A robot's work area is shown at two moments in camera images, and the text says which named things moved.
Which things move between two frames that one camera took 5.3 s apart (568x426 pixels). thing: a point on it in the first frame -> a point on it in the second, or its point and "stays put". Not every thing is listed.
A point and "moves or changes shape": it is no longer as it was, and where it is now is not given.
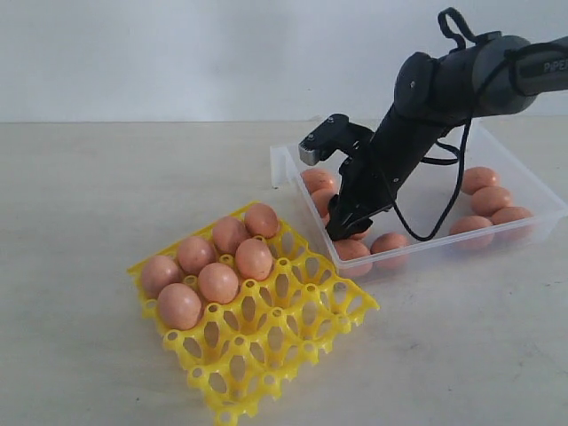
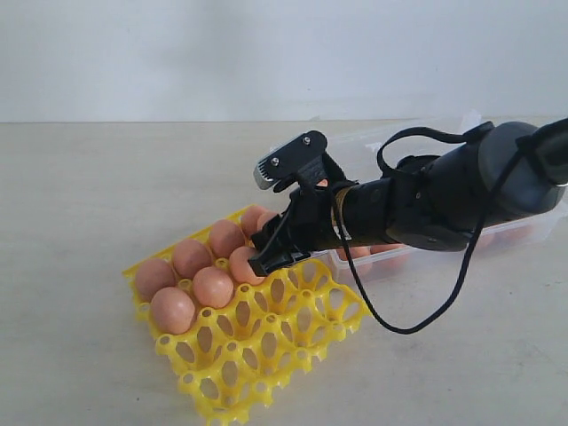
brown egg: x=354 y=260 stays put
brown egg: x=179 y=306 moves or changes shape
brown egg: x=158 y=272 moves or changes shape
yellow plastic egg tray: x=241 y=352 moves or changes shape
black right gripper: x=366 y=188 -> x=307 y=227
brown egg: x=365 y=235 moves or changes shape
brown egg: x=261 y=220 stays put
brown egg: x=390 y=251 stays put
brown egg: x=218 y=282 moves or changes shape
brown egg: x=194 y=253 moves or changes shape
